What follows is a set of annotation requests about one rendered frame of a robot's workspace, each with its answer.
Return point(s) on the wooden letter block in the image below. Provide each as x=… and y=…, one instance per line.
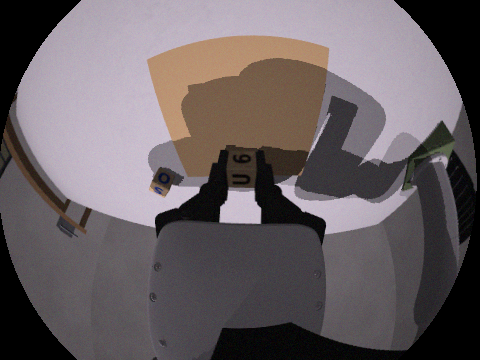
x=241, y=169
x=161, y=182

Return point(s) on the tan flat square mat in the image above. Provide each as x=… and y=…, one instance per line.
x=241, y=93

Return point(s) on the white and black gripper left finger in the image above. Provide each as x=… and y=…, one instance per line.
x=205, y=205

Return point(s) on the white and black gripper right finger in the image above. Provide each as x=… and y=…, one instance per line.
x=276, y=208

